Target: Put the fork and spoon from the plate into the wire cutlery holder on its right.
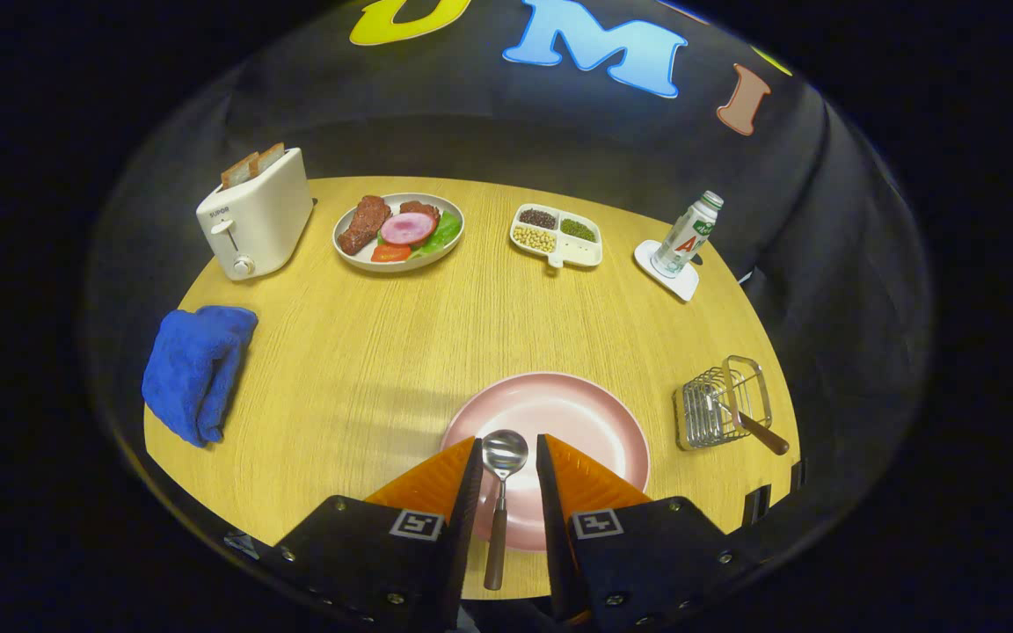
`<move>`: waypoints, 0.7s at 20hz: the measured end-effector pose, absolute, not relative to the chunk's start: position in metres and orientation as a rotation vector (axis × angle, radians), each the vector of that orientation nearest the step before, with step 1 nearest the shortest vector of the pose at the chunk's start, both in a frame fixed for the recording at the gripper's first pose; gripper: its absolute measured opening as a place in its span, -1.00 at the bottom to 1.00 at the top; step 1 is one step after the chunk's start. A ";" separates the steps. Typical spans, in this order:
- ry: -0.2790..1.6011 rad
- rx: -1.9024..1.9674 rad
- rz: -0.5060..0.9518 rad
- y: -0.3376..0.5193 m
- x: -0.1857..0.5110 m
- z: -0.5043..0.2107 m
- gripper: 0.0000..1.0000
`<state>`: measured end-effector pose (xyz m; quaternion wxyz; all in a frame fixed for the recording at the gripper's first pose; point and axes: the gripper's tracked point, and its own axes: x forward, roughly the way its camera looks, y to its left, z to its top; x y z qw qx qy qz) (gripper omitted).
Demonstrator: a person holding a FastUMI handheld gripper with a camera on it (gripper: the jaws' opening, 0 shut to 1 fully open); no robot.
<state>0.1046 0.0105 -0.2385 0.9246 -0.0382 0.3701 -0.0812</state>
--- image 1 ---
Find pink ham slice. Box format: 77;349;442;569
380;212;438;247

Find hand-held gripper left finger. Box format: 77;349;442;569
273;435;484;633

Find white drink bottle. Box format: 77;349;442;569
654;191;725;279

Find pink plate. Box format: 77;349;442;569
441;372;652;553

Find blue towel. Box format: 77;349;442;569
141;305;259;448

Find metal fork with wooden handle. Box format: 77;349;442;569
711;393;791;456

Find white divided dish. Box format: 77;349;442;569
509;203;604;270

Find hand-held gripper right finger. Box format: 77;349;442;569
536;433;740;629

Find green lettuce leaf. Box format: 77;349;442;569
414;209;463;258

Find metal wire cutlery basket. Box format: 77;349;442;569
674;355;773;452

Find white toaster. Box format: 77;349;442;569
195;147;315;282

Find white round food plate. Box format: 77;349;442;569
332;193;465;273

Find white square coaster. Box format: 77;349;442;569
634;239;701;303

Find metal spoon with wooden handle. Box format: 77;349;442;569
481;429;530;592

